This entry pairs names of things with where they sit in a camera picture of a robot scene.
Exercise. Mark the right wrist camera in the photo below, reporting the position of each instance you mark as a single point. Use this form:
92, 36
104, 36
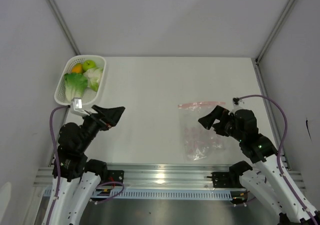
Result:
236, 101

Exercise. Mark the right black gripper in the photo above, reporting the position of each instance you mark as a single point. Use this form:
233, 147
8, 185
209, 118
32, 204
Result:
207, 120

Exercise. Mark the green apple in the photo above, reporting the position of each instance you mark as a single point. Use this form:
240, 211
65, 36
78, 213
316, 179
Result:
88, 64

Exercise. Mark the slotted cable duct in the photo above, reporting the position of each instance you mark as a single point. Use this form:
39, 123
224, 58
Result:
167, 194

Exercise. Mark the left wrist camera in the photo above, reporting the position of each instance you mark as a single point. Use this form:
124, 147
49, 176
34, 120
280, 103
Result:
76, 107

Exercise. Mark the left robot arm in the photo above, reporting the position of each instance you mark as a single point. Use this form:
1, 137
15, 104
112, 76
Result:
75, 177

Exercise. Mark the orange fruit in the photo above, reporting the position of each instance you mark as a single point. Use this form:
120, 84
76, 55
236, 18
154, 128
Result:
77, 68

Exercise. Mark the aluminium mounting rail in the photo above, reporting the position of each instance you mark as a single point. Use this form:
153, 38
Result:
168, 176

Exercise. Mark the green leafy lettuce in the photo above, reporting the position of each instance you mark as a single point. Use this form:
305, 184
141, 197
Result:
75, 85

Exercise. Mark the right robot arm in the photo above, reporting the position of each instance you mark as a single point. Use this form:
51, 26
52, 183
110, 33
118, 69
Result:
266, 177

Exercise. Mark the clear zip top bag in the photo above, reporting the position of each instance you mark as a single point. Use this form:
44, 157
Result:
198, 143

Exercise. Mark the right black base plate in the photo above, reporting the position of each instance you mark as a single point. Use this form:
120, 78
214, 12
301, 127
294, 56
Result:
225, 180

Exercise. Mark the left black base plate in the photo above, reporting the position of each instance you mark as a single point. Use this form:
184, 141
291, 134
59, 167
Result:
113, 177

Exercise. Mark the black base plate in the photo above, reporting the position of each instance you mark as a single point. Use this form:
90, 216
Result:
113, 177
225, 180

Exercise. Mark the white plastic basket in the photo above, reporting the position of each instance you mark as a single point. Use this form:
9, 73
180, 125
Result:
90, 97

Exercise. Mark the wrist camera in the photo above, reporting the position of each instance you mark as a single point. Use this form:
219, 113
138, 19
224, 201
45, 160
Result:
236, 101
76, 107

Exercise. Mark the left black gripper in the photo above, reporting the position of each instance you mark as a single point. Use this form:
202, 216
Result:
110, 116

